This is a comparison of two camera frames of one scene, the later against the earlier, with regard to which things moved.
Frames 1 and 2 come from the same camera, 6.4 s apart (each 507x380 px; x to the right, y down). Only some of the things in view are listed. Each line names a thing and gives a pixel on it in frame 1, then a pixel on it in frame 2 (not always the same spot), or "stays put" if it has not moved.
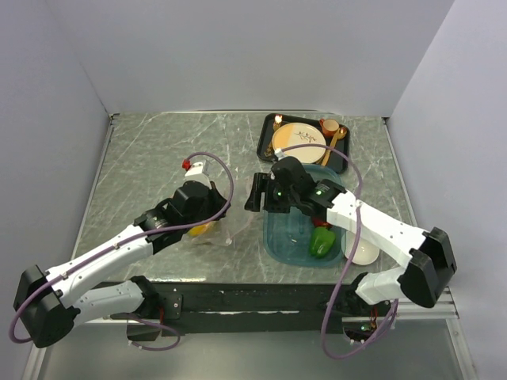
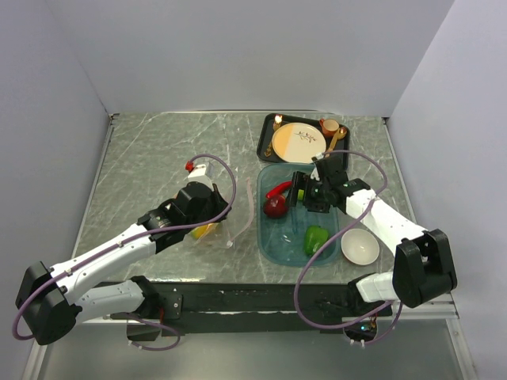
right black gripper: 261,184 to 301,180
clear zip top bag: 238,197 stays put
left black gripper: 215,197 stays put
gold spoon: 340,134 stays put
